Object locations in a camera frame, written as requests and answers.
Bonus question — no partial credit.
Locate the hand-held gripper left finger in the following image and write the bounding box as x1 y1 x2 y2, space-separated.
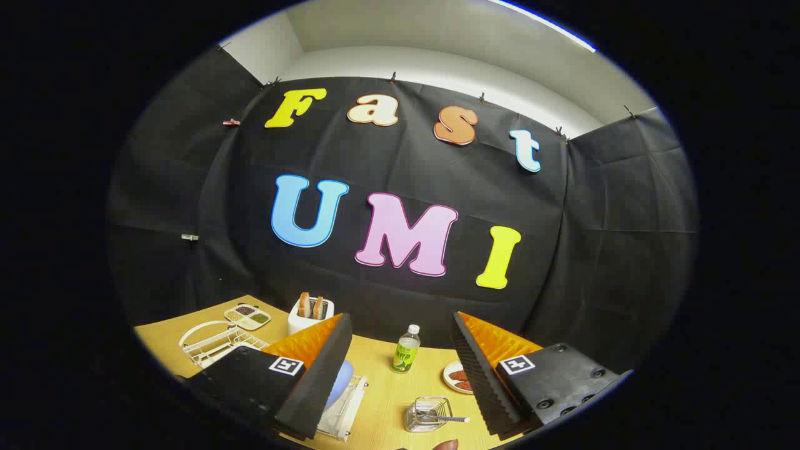
177 312 354 441

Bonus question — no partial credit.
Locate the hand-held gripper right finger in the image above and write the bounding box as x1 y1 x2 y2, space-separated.
450 311 626 439

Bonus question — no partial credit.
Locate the blue plate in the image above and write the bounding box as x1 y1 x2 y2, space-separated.
324 359 354 411

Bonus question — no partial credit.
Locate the white wire dish rack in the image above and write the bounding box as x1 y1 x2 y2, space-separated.
179 321 368 442

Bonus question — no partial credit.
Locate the metal wire basket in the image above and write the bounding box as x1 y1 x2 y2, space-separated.
405 397 454 433

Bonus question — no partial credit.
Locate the small white oval dish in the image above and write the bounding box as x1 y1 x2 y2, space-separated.
442 361 474 394

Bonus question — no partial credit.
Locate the white toaster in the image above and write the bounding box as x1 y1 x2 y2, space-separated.
287 297 335 336

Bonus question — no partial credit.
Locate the green drink bottle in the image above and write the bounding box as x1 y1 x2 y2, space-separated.
391 324 421 374

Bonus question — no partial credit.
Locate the divided snack tray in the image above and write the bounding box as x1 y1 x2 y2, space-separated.
224 304 271 331

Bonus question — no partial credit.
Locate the black backdrop cloth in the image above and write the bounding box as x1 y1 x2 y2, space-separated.
106 47 699 376

